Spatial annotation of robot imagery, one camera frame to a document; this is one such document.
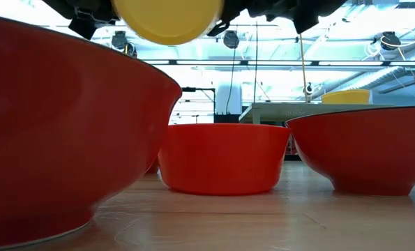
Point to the red plastic mini bowl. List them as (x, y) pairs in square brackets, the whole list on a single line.
[(224, 160)]

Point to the black gantry frame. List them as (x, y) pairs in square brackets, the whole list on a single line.
[(189, 89)]

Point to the black aluminium table frame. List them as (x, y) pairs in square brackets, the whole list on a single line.
[(293, 157)]

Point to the red storage bins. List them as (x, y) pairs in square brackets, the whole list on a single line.
[(291, 146)]

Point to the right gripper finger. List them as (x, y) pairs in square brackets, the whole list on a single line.
[(219, 28)]

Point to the floral bowl with red outside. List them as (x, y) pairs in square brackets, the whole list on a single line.
[(367, 150), (53, 122), (153, 166)]

